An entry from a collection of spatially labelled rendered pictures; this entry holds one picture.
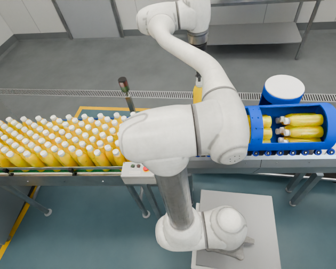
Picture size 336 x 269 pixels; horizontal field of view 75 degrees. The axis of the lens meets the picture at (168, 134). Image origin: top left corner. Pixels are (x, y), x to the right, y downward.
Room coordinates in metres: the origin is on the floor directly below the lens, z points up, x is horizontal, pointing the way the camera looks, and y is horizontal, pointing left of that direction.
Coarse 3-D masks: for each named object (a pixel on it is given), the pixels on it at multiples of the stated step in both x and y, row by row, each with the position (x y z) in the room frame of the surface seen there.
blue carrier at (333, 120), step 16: (256, 112) 0.83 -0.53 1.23; (272, 112) 0.93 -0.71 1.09; (288, 112) 0.91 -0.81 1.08; (304, 112) 0.88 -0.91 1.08; (320, 112) 0.83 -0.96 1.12; (256, 128) 0.74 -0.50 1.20; (272, 128) 0.87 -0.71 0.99; (256, 144) 0.69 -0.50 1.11; (272, 144) 0.67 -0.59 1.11; (288, 144) 0.65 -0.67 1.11; (304, 144) 0.63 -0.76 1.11; (320, 144) 0.62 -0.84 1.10
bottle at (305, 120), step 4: (292, 116) 0.79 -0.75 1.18; (296, 116) 0.78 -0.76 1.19; (300, 116) 0.77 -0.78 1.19; (304, 116) 0.77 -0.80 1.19; (308, 116) 0.76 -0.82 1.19; (312, 116) 0.76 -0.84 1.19; (316, 116) 0.75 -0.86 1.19; (320, 116) 0.74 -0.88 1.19; (292, 120) 0.77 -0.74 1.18; (296, 120) 0.76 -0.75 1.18; (300, 120) 0.75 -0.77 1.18; (304, 120) 0.75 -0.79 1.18; (308, 120) 0.74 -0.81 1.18; (312, 120) 0.74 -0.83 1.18; (316, 120) 0.73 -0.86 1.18; (320, 120) 0.73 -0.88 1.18; (292, 124) 0.75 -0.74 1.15; (296, 124) 0.74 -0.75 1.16; (300, 124) 0.74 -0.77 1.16; (304, 124) 0.73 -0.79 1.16; (308, 124) 0.73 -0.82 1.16; (312, 124) 0.72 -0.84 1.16; (316, 124) 0.72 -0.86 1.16; (320, 124) 0.72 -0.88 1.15
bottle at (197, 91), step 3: (195, 87) 0.90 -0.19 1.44; (198, 87) 0.89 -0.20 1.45; (201, 87) 0.88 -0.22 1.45; (195, 90) 0.89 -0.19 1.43; (198, 90) 0.88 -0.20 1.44; (201, 90) 0.88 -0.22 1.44; (195, 93) 0.88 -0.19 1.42; (198, 93) 0.87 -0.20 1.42; (201, 93) 0.87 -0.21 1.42; (195, 96) 0.88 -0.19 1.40; (198, 96) 0.87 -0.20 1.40; (201, 96) 0.87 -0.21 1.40; (195, 99) 0.89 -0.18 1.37; (198, 99) 0.87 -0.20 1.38; (201, 99) 0.87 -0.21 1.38; (195, 102) 0.89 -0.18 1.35
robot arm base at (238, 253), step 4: (248, 236) 0.23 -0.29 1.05; (244, 240) 0.21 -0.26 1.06; (248, 240) 0.21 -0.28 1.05; (252, 240) 0.21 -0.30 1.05; (240, 248) 0.19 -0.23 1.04; (220, 252) 0.19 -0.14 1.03; (224, 252) 0.18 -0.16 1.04; (228, 252) 0.18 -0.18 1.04; (232, 252) 0.18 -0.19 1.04; (236, 252) 0.17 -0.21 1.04; (240, 252) 0.17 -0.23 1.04; (232, 256) 0.16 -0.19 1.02; (236, 256) 0.16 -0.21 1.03; (240, 256) 0.16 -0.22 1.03
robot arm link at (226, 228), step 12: (204, 216) 0.30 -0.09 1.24; (216, 216) 0.28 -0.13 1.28; (228, 216) 0.27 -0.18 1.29; (240, 216) 0.26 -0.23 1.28; (216, 228) 0.23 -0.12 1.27; (228, 228) 0.22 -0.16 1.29; (240, 228) 0.22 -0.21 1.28; (216, 240) 0.20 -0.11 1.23; (228, 240) 0.19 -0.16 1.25; (240, 240) 0.19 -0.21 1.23
